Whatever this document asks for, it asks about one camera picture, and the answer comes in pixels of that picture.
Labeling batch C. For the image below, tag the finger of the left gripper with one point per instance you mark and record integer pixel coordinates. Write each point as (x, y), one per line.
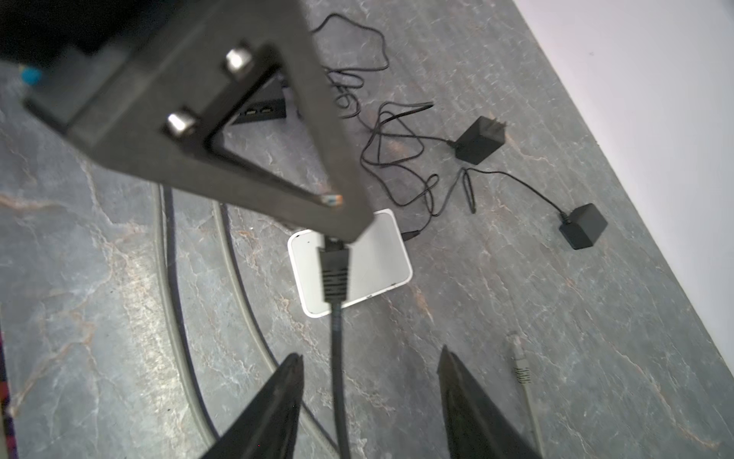
(301, 170)

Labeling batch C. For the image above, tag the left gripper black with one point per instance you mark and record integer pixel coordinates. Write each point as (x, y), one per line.
(107, 77)

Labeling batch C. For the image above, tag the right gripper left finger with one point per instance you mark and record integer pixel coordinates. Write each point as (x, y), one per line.
(268, 427)

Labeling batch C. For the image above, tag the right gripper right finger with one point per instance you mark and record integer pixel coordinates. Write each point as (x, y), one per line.
(475, 426)

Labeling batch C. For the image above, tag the black network switch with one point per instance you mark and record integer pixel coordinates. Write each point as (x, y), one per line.
(268, 103)

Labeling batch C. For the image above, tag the black power adapter plug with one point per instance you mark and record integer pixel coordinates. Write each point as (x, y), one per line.
(480, 140)

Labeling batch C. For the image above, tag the black power brick far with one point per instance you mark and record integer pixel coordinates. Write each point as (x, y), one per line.
(583, 227)

